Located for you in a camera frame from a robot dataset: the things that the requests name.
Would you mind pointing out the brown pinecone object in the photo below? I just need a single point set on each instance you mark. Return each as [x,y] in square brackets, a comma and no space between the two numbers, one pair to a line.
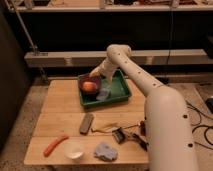
[142,128]

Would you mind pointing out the grey metal shelf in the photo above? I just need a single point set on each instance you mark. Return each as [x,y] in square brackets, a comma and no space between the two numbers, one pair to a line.
[141,57]

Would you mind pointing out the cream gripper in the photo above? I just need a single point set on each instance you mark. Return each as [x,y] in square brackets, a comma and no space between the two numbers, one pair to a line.
[106,68]

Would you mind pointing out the orange carrot toy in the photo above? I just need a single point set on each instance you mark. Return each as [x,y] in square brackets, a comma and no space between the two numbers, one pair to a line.
[49,149]

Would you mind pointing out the blue crumpled cloth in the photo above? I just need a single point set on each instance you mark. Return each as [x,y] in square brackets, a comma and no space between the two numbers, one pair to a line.
[105,153]

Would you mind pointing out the dark tool on table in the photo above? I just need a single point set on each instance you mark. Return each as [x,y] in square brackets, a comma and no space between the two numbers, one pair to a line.
[136,138]

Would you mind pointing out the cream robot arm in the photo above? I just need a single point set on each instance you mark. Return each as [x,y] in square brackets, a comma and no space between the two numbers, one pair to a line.
[168,130]

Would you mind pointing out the orange ball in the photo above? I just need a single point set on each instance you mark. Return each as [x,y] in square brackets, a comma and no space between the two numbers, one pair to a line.
[89,86]

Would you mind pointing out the green plastic tray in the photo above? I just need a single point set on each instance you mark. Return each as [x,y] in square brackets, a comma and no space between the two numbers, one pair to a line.
[119,90]

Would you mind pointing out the dark red bowl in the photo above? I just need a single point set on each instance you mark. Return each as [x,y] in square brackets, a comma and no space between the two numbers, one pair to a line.
[86,77]

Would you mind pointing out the wooden table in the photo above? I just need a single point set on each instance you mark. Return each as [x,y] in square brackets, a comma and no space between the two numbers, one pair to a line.
[62,113]

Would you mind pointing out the white small bowl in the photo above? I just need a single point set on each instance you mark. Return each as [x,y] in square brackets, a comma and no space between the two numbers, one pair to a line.
[73,150]

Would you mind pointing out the pale blue cloth in tray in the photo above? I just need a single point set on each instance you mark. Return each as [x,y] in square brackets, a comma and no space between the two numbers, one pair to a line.
[103,94]

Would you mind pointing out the black binder clip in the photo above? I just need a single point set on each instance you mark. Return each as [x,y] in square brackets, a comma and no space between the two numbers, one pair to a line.
[119,135]

